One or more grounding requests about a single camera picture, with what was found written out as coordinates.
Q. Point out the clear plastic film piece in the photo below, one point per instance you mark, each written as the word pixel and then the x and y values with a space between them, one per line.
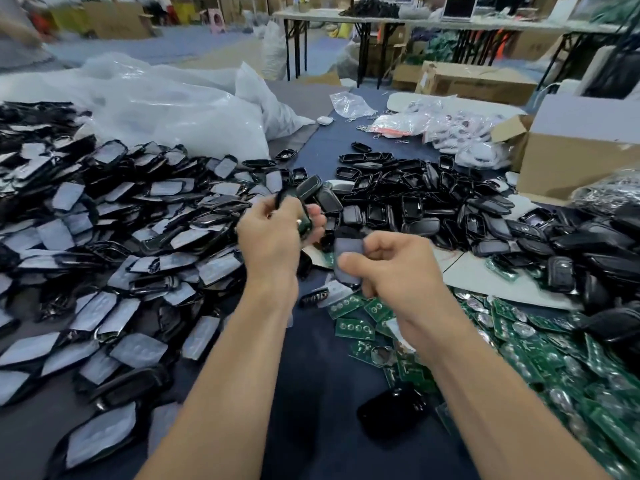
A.
pixel 337 293

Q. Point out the small black button strip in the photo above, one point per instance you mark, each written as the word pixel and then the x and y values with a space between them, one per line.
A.
pixel 313 295

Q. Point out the white sack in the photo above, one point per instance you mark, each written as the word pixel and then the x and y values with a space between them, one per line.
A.
pixel 273 50

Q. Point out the person's left hand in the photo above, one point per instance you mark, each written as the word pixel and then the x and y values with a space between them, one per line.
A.
pixel 268 245

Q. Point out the pile of black shell halves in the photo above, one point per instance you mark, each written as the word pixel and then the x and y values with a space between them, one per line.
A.
pixel 430 200

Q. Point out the tan cardboard box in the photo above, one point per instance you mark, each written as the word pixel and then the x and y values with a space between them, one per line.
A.
pixel 115 20

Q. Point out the lone glossy black shell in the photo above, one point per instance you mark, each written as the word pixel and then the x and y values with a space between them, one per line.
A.
pixel 392 412

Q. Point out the small white object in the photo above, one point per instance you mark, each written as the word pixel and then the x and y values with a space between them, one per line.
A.
pixel 324 121

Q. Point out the brown cardboard box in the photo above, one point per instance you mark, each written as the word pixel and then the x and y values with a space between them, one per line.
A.
pixel 478 83

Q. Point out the long white table top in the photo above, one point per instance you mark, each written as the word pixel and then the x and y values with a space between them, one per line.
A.
pixel 500 24

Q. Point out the heap of black parts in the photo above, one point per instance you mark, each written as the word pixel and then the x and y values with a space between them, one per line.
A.
pixel 370 8

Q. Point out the black metal table frame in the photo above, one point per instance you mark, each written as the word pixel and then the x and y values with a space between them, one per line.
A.
pixel 300 45

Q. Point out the open laptop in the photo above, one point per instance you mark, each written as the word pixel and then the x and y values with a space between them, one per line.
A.
pixel 459 8

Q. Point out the large white plastic bag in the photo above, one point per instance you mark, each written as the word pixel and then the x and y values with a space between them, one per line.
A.
pixel 150 105

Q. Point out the key fob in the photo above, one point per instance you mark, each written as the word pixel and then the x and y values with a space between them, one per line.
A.
pixel 305 190

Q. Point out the heap of clear parts bags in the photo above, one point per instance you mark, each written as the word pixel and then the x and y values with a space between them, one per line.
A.
pixel 465 135

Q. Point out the clear bag of metal parts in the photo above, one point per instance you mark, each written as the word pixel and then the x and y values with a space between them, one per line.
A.
pixel 615 190

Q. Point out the small green circuit board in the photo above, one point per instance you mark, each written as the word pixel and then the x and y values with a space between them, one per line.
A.
pixel 303 226

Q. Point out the clear bag with red label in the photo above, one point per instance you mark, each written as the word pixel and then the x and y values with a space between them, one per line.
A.
pixel 397 124

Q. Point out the pile of shells with pads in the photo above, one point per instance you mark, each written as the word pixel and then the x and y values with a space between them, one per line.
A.
pixel 90 245

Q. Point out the pink plastic stool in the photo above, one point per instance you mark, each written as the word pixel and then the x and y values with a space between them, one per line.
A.
pixel 215 20

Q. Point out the film-covered black shell cover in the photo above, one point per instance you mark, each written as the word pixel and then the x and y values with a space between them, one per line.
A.
pixel 348 247

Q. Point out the large open cardboard box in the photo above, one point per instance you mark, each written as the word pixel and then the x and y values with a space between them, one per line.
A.
pixel 580 160

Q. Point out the person's right forearm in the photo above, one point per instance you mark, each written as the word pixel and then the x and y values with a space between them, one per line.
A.
pixel 510 405

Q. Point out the person's right hand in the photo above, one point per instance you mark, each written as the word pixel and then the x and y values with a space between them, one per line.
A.
pixel 395 275

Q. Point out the pile of green circuit boards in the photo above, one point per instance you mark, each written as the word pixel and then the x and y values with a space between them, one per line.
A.
pixel 560 365

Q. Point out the person's left forearm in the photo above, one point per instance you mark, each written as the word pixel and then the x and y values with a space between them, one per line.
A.
pixel 220 395

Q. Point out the small crumpled clear plastic bag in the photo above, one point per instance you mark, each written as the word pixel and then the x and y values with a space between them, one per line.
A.
pixel 352 105

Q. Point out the pile of assembled black fobs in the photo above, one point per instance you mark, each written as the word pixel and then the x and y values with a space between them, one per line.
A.
pixel 600 255

